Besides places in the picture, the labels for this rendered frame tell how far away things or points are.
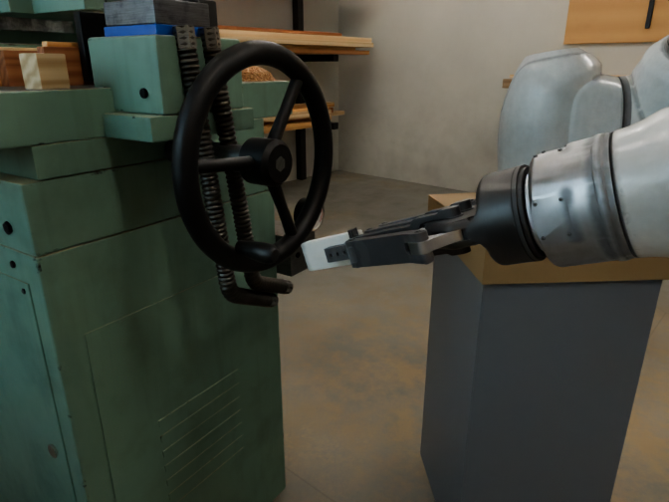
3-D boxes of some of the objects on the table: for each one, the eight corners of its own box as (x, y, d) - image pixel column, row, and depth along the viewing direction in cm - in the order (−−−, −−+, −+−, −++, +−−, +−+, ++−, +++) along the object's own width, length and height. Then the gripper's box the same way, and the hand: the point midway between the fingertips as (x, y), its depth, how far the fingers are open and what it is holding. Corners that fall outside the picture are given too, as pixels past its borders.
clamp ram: (115, 82, 69) (105, 8, 65) (83, 81, 72) (72, 11, 69) (169, 81, 76) (162, 13, 73) (137, 80, 79) (129, 16, 76)
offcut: (42, 90, 60) (35, 53, 58) (25, 89, 61) (17, 53, 60) (71, 88, 63) (65, 53, 61) (54, 88, 64) (48, 54, 63)
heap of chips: (250, 82, 88) (249, 64, 87) (199, 80, 94) (198, 64, 93) (282, 80, 94) (282, 64, 93) (232, 79, 101) (231, 64, 100)
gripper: (550, 151, 44) (333, 208, 58) (504, 177, 34) (255, 238, 48) (569, 235, 45) (351, 270, 59) (531, 285, 35) (279, 312, 49)
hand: (334, 250), depth 52 cm, fingers closed
